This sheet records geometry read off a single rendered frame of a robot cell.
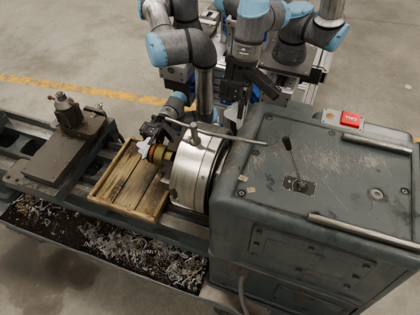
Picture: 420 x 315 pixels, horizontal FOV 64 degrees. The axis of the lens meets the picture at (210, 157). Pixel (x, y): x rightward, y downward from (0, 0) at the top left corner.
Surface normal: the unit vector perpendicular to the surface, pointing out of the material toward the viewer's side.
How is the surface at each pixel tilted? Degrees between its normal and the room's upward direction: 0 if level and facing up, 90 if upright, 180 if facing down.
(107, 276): 0
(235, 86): 71
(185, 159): 32
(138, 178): 0
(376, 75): 0
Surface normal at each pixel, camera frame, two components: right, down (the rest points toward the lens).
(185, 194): -0.33, 0.54
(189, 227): 0.00, -0.62
